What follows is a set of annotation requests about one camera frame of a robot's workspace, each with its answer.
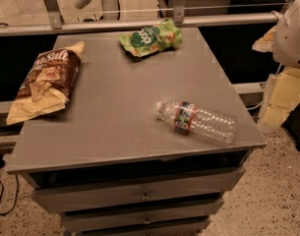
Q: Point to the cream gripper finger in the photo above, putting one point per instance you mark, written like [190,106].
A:
[282,96]

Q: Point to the green rice chip bag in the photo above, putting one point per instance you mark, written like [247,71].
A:
[152,39]

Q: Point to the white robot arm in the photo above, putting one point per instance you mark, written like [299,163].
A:
[286,38]

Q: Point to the clear plastic water bottle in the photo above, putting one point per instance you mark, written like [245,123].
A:
[191,117]

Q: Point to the brown tortilla chip bag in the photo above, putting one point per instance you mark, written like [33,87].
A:
[49,84]

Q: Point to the grey drawer cabinet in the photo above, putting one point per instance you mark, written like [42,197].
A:
[109,167]

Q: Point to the grey metal rail frame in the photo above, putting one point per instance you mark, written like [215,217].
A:
[36,17]

